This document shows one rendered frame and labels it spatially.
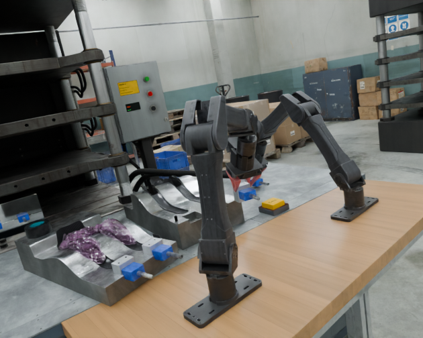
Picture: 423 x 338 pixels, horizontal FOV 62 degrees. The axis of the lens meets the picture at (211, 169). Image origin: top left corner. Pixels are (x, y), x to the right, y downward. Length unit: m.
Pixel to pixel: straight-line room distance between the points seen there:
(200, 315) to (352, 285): 0.35
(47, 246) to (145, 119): 0.96
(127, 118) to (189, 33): 7.32
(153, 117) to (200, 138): 1.26
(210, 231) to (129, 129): 1.23
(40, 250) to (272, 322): 0.79
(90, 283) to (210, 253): 0.35
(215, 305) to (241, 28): 9.55
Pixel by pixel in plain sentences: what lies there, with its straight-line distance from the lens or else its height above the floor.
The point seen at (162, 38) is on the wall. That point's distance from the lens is 8.79.
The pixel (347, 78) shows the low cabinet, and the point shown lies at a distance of 7.98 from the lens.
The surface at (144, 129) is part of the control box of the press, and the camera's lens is 1.99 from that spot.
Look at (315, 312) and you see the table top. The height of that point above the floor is 0.80.
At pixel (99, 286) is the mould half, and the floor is 0.85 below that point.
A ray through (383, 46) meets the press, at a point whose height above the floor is 1.34.
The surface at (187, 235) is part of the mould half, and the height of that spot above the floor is 0.84.
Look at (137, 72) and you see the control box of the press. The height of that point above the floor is 1.42.
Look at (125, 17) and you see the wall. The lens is 8.54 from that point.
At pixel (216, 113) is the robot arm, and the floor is 1.23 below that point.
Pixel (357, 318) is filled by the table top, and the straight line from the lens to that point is 1.05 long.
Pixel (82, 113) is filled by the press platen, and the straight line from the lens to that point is 1.80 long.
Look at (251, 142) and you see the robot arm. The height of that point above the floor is 1.11.
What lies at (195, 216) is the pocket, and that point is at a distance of 1.21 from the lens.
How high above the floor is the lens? 1.29
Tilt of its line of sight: 13 degrees down
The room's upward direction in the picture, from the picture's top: 11 degrees counter-clockwise
